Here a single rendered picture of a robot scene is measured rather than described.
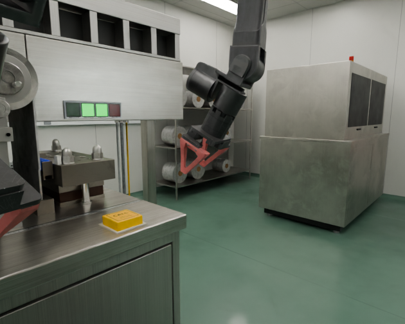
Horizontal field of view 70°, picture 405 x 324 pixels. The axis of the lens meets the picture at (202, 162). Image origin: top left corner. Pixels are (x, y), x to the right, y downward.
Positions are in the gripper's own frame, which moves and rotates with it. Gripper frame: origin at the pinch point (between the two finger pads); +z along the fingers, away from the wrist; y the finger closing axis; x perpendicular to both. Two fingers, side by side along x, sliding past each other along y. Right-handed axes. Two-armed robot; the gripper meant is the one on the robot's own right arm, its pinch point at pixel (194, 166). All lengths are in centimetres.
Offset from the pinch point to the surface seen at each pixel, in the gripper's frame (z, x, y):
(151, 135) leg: 32, -57, -77
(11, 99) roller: 7.5, -44.6, 13.8
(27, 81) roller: 3.1, -45.7, 10.3
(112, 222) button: 18.9, -7.7, 10.3
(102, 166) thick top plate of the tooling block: 19.4, -27.1, -5.1
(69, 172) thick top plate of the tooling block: 21.2, -29.6, 4.3
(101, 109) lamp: 18, -60, -35
